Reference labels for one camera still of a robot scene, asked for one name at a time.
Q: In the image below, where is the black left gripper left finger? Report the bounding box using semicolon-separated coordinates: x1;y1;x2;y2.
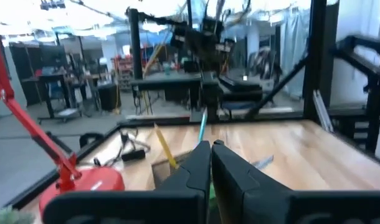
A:
42;140;212;224

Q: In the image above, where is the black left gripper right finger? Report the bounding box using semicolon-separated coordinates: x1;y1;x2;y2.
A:
211;139;380;224

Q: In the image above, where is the yellow pencil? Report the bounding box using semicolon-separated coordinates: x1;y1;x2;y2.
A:
153;122;179;169

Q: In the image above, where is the teal pen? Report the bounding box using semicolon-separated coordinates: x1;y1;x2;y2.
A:
197;109;209;147

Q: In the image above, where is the black mesh desk organizer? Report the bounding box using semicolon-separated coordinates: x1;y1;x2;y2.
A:
151;150;197;189

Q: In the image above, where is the red desk lamp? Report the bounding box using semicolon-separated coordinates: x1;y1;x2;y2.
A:
0;24;126;218

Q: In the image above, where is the black work table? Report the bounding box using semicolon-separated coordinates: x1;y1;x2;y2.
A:
129;73;203;114

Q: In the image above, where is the artificial green plant white pot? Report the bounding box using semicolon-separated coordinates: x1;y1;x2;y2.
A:
0;207;35;224

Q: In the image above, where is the black lamp power cable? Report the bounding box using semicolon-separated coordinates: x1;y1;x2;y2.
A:
92;128;151;168

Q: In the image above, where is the silver aluminium bracket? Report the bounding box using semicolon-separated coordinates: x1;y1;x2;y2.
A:
312;89;335;134

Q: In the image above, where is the black aluminium frame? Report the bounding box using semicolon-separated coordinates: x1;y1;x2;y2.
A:
2;0;380;210

